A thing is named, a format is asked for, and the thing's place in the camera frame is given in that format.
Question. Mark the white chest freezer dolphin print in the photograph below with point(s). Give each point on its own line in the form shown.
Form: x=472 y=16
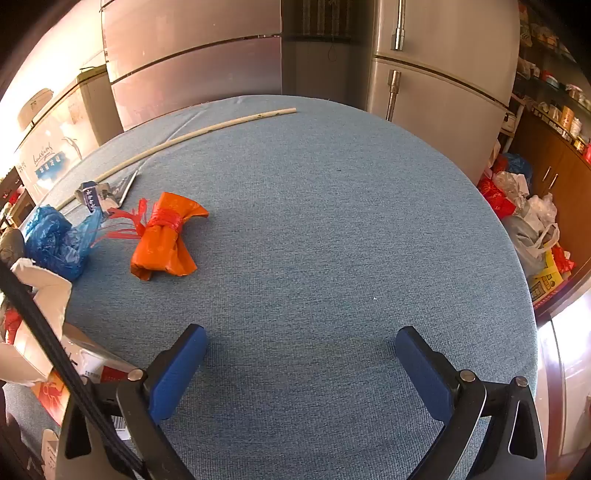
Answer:
x=60 y=143

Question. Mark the red white cardboard box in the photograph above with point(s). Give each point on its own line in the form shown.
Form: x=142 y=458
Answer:
x=87 y=364

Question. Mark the thin grey metal tool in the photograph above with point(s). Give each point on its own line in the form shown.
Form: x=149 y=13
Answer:
x=127 y=184

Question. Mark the blue plastic bag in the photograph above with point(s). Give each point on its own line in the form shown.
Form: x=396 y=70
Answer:
x=51 y=240

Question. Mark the shelf of packaged goods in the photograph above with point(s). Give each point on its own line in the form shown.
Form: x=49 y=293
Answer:
x=554 y=83

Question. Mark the silver refrigerator with seams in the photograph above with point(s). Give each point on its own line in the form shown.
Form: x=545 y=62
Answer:
x=194 y=60

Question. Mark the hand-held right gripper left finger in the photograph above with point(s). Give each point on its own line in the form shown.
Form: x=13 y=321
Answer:
x=178 y=374

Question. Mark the white crumpled paper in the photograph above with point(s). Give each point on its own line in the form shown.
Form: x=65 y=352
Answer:
x=46 y=295

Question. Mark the yellow printed bag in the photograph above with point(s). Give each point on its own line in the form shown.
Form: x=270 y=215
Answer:
x=549 y=277

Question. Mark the brown wooden cabinet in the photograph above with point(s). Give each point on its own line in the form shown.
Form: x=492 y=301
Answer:
x=554 y=157

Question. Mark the red plastic bag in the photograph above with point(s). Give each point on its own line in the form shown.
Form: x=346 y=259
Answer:
x=11 y=325

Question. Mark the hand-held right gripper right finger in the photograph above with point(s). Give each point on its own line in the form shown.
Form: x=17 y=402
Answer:
x=425 y=374

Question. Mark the small blue white packet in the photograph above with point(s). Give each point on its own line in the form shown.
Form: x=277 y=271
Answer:
x=92 y=196

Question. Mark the black plastic bag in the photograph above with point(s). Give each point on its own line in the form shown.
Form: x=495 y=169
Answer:
x=10 y=244

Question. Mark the long pale stick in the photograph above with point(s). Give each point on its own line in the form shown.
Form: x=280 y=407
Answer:
x=194 y=134

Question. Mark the pile of plastic bags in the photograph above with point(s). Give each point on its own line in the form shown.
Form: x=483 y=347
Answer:
x=521 y=207

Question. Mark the orange plastic bag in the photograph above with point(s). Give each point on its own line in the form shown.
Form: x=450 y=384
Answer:
x=161 y=244

